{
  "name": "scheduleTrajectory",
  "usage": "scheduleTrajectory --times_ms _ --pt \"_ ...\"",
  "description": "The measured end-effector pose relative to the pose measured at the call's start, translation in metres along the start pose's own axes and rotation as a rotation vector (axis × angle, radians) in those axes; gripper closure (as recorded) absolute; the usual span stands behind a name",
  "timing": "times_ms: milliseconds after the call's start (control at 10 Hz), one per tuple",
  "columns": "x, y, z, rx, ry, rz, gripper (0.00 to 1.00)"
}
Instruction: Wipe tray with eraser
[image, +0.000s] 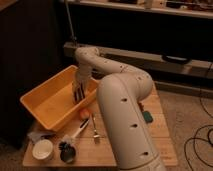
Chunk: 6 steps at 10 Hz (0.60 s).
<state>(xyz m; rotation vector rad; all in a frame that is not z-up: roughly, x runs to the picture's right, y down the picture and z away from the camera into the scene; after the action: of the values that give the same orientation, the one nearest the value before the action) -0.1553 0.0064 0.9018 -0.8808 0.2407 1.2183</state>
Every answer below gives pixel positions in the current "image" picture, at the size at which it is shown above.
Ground white round cup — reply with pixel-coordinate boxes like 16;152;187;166
32;139;54;161

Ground metal fork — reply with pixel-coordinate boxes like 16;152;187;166
91;113;100;144

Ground green sponge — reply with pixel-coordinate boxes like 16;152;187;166
143;111;153;123

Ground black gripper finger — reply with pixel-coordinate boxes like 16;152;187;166
80;85;85;100
73;88;79;103

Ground yellow plastic tray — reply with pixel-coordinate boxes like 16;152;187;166
20;65;98;131

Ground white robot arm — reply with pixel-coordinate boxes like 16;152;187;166
73;47;166;171

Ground upper shelf board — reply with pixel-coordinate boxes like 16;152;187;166
60;0;213;19

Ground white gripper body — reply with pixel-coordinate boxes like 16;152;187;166
72;68;91;98

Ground metal vertical pole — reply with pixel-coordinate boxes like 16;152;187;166
64;0;77;45

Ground dark metal cup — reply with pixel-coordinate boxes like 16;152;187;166
60;146;76;163

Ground crumpled white cloth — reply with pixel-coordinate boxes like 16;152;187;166
28;131;54;144

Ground white handled dish brush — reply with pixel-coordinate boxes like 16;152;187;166
59;118;89;150

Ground black floor cable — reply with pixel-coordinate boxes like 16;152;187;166
183;63;213;171

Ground orange ball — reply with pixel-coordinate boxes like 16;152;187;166
79;108;90;120

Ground grey metal shelf rail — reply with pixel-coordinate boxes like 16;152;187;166
63;41;213;79

